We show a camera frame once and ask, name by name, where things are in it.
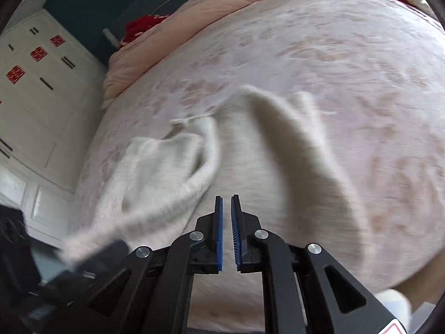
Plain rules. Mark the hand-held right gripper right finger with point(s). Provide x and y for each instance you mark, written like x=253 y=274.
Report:
x=236 y=236

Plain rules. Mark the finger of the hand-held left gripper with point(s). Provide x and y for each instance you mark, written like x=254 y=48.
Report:
x=100 y=257

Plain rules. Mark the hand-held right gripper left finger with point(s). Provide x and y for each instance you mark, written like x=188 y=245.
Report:
x=219 y=236

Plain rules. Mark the cream sweater with black hearts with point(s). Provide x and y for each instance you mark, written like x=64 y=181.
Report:
x=264 y=167

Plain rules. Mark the white panelled door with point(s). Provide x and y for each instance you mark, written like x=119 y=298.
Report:
x=45 y=208

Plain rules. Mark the white wardrobe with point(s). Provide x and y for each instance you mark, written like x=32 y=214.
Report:
x=41 y=111

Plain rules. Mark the white soft object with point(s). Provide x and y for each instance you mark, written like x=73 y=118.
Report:
x=393 y=302

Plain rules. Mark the red paper decoration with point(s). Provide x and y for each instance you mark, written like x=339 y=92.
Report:
x=39 y=53
x=15 y=73
x=57 y=40

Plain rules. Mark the pink floral blanket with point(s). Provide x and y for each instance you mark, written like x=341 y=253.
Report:
x=347 y=76

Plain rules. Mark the pink duvet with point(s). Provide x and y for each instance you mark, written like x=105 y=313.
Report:
x=194 y=17

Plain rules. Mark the red garment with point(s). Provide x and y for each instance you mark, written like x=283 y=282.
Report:
x=142 y=26

